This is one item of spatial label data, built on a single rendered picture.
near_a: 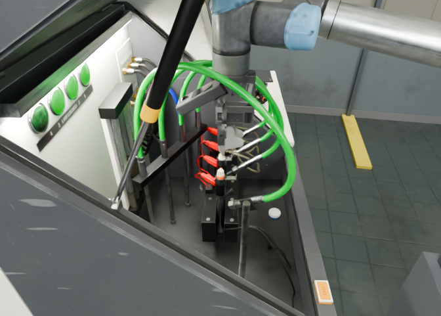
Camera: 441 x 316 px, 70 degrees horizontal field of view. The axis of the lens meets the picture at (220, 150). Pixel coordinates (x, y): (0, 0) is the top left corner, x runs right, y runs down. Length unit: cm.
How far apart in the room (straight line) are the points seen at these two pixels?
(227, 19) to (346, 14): 23
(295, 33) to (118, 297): 52
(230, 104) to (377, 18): 32
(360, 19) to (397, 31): 7
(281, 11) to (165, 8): 50
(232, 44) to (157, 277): 41
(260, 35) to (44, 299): 57
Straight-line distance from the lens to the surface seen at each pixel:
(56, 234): 49
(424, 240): 245
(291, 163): 59
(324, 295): 80
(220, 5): 59
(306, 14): 57
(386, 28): 69
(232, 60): 61
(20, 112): 48
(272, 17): 57
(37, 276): 59
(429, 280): 118
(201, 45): 102
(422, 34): 70
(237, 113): 68
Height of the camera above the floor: 162
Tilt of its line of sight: 36 degrees down
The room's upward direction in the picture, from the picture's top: straight up
